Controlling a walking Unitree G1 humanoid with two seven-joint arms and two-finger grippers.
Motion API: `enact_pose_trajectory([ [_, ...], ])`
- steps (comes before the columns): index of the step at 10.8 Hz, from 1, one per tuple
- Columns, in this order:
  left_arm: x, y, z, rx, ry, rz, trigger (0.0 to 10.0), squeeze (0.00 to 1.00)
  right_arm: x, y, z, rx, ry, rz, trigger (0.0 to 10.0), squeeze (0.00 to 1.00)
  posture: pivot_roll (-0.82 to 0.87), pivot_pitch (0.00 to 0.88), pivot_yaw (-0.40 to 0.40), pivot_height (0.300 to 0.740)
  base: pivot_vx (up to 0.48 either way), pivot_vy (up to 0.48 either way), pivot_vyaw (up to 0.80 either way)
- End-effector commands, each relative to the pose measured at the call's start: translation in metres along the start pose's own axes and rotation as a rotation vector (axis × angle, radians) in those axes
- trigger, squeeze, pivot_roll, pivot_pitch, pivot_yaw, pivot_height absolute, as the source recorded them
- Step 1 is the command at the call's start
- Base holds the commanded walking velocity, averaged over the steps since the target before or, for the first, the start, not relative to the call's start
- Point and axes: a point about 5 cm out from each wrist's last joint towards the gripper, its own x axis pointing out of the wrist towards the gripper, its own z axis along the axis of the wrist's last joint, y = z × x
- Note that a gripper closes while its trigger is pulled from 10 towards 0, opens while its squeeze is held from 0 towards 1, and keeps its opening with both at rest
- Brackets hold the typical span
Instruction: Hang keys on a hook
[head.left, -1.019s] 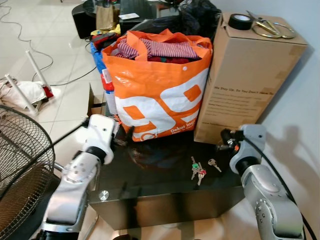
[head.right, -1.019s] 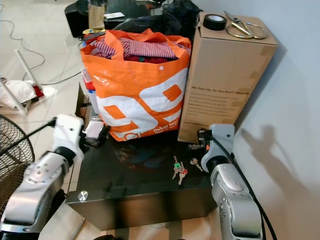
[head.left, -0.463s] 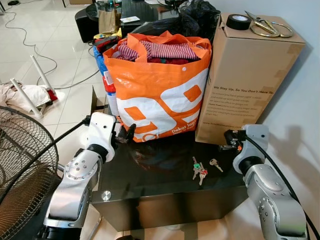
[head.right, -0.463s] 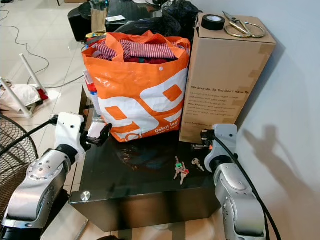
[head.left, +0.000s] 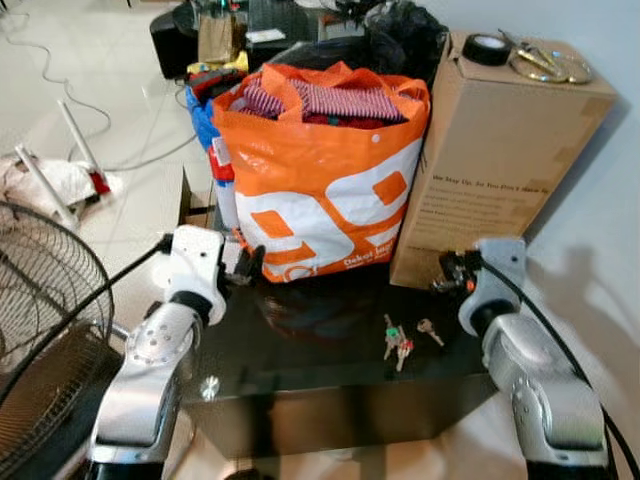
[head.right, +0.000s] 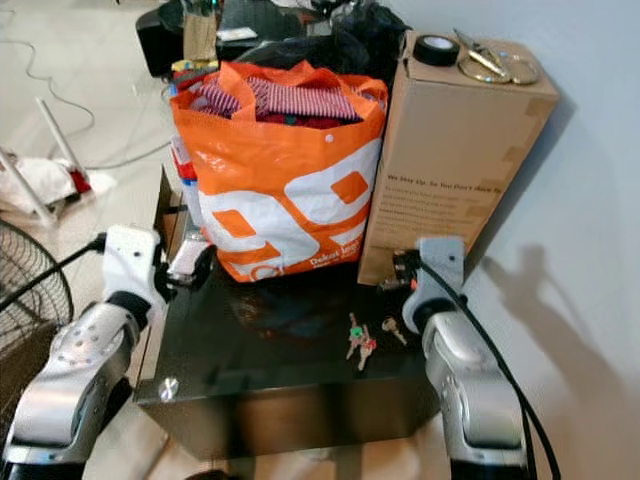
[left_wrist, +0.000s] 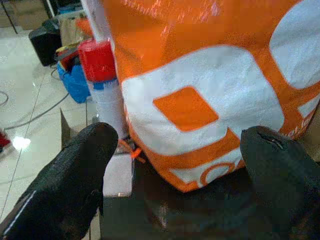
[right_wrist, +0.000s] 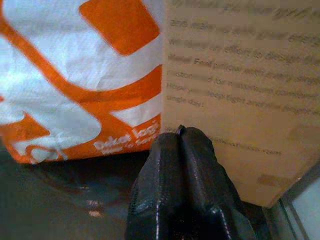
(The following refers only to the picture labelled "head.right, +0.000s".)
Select single brass key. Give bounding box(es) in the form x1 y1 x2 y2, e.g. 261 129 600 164
380 316 410 348

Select key bunch with coloured tags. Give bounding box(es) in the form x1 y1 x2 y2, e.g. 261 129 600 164
344 312 379 373

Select tall brown cardboard box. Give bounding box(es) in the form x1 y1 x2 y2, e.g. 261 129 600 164
357 29 560 287

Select round metal table stud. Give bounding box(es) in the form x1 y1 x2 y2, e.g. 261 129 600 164
156 376 180 403

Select orange and white shopping bag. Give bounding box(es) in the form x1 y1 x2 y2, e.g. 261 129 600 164
169 59 390 285

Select black glass-top table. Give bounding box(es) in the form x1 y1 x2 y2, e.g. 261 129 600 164
134 165 449 463

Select white crumpled cloth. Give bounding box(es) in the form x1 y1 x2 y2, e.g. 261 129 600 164
0 152 117 216

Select white folding stand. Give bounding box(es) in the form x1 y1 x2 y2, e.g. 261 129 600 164
4 96 93 227

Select red striped cloth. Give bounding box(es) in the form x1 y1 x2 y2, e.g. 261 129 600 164
196 76 366 126

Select black box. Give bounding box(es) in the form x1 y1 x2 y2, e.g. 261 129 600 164
134 4 187 80

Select black tape roll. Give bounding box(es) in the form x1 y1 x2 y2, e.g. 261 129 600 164
411 32 462 68

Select brown paper bag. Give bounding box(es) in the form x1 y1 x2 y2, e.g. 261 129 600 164
181 8 220 64

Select metal scissors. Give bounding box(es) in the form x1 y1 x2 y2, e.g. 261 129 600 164
452 28 521 78

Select round gold metal dish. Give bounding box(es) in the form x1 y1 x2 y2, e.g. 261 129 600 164
456 42 542 86

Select black plastic rubbish bag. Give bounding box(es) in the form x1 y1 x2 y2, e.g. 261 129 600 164
233 0 407 79

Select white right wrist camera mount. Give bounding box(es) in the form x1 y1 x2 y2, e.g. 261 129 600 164
403 237 467 323

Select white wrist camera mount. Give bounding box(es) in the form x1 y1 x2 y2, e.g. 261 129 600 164
101 225 163 301
403 237 467 323

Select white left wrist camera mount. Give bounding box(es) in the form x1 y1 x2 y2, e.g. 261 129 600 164
101 225 163 301

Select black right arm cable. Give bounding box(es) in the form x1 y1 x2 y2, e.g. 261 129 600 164
418 260 563 480

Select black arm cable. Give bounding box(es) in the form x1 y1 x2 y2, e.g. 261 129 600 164
0 234 109 309
418 260 563 480

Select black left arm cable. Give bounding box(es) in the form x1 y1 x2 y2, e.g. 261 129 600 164
0 234 109 309

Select black wire fan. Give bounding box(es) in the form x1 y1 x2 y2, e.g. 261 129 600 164
0 218 77 446

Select white floor cable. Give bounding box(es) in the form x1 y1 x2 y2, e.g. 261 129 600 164
0 8 173 171

